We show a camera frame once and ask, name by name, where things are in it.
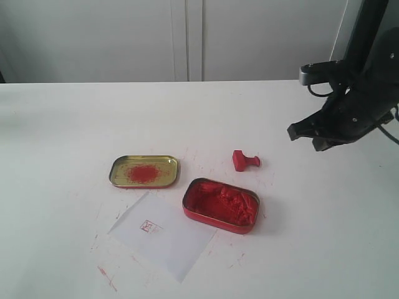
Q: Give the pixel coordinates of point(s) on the red stamp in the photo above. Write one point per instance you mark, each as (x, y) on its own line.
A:
(241, 162)

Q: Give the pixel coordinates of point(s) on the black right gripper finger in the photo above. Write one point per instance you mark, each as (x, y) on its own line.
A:
(322, 144)

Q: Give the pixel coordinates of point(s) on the dark vertical post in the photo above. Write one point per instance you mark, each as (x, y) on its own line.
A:
(364, 33)

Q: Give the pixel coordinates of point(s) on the white cabinet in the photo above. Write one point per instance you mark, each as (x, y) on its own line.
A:
(162, 41)

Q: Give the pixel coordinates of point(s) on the white paper sheet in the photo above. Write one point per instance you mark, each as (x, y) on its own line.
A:
(161, 233)

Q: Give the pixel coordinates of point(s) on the gold tin lid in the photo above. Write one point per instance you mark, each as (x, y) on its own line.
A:
(144, 171)

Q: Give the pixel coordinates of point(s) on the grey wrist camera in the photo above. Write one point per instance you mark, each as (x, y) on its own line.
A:
(322, 72)

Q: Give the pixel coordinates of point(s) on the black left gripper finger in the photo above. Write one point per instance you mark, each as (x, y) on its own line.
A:
(310, 127)

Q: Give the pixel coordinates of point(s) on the red ink tin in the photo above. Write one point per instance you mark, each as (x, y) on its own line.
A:
(221, 205)

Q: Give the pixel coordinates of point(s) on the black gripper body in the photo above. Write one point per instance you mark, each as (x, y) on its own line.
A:
(370, 98)

